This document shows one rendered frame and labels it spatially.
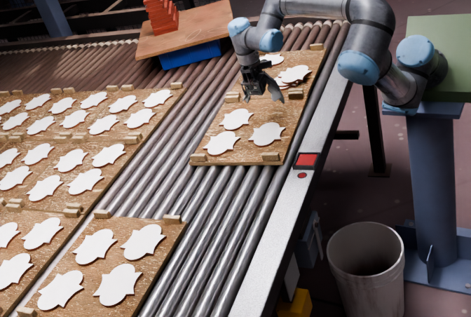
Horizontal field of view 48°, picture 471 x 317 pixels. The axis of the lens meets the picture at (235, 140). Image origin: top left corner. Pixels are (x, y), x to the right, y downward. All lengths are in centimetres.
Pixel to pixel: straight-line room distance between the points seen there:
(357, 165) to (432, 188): 100
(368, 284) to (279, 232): 69
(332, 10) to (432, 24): 62
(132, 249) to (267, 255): 41
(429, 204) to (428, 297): 42
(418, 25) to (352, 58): 72
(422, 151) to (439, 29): 46
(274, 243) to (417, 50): 80
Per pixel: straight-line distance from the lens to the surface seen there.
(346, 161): 327
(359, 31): 147
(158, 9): 278
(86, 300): 157
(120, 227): 174
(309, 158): 176
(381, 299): 225
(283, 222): 157
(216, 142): 194
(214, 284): 146
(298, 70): 223
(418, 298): 252
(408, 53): 187
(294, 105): 205
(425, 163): 222
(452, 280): 257
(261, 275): 145
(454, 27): 212
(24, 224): 199
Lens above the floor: 196
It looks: 32 degrees down
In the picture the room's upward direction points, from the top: 17 degrees counter-clockwise
